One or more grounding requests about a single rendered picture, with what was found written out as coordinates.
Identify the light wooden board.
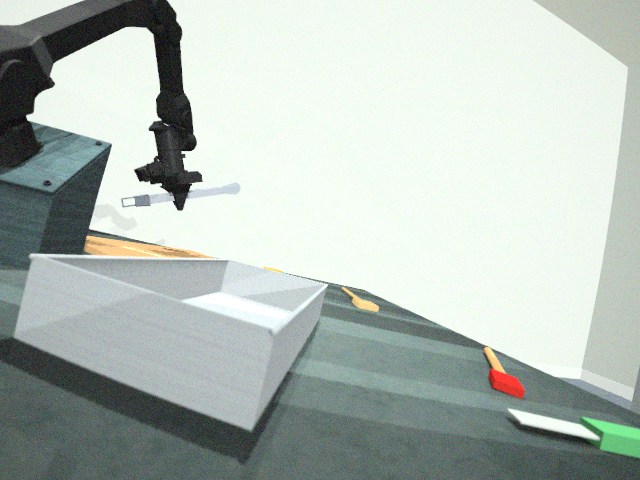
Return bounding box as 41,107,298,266
84,236,216,259

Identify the grey rectangular tin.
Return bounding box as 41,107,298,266
13,254,328,431

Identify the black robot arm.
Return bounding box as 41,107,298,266
0,0,197,168

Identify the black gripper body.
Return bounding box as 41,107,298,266
150,149,203,185

